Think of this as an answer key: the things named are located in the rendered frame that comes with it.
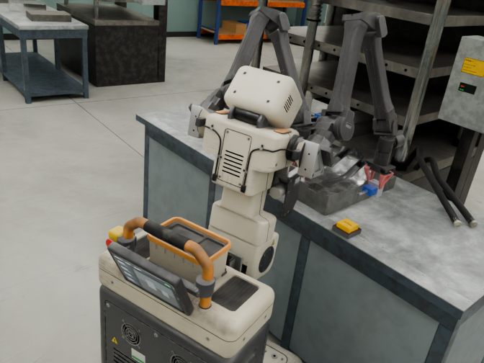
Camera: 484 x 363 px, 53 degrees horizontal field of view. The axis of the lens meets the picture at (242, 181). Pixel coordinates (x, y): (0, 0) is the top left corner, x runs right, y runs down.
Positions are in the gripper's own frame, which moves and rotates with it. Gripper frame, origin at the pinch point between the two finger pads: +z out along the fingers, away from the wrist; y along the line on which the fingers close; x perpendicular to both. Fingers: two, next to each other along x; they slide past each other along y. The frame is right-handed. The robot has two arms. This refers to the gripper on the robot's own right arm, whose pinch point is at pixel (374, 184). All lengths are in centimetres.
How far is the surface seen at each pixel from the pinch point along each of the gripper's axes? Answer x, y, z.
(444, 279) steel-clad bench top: 9.8, -40.1, 15.9
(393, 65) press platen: -66, 44, -34
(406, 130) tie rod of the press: -60, 25, -6
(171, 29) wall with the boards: -375, 719, 68
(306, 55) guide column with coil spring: -61, 99, -27
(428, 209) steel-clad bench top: -31.7, -10.1, 14.7
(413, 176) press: -68, 19, 18
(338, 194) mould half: 7.3, 10.3, 7.5
